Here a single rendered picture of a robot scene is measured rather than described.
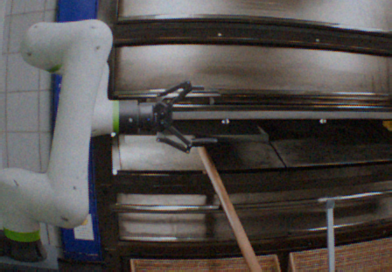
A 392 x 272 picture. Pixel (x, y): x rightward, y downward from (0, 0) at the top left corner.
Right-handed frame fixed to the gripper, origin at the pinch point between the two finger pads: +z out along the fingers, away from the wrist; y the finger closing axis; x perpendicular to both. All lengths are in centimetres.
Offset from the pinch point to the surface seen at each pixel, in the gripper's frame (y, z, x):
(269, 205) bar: 32.3, 20.2, -17.7
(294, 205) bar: 32.7, 28.9, -17.5
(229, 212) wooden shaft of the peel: 28.3, 5.4, -0.4
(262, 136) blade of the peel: 29, 31, -102
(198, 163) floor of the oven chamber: 31, 3, -71
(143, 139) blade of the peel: 30, -15, -102
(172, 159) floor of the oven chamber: 31, -6, -76
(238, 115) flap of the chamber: 7.9, 12.5, -40.4
